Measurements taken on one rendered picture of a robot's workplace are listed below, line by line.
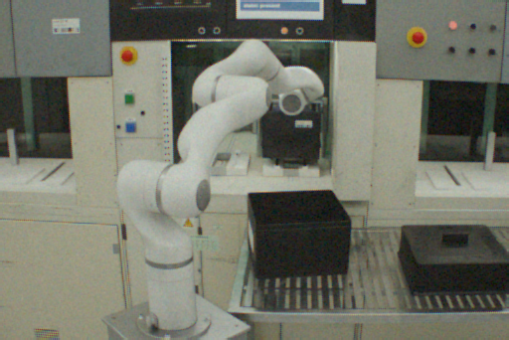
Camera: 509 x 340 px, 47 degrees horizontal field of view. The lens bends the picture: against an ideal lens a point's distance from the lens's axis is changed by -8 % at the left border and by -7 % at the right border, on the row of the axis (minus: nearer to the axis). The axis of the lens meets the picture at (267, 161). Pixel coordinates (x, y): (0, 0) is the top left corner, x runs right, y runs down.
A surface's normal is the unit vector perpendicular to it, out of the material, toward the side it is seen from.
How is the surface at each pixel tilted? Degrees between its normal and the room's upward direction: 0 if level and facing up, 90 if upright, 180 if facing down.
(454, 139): 90
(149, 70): 90
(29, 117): 90
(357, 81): 90
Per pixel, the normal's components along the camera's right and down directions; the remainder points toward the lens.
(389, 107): -0.05, 0.29
